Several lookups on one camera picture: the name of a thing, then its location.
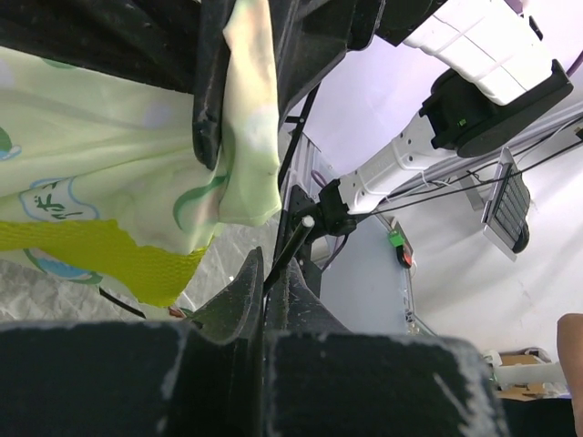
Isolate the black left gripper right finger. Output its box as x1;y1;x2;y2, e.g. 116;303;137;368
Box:
262;262;508;436

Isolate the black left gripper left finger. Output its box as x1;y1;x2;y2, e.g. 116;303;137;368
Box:
1;249;263;436

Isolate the grey keyboard on wall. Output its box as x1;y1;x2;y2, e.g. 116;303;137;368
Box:
481;147;531;261

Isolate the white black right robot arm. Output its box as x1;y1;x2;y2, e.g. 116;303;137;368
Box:
192;1;572;271

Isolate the black tent pole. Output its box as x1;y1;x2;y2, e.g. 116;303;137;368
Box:
98;288;146;319
263;215;315;296

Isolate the person's bare forearm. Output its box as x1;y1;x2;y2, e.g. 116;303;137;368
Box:
557;313;582;400

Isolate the green patterned pet tent fabric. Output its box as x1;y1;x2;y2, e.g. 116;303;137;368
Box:
1;1;281;307

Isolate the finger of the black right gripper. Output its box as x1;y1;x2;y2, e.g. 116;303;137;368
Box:
269;0;385;122
192;0;232;170

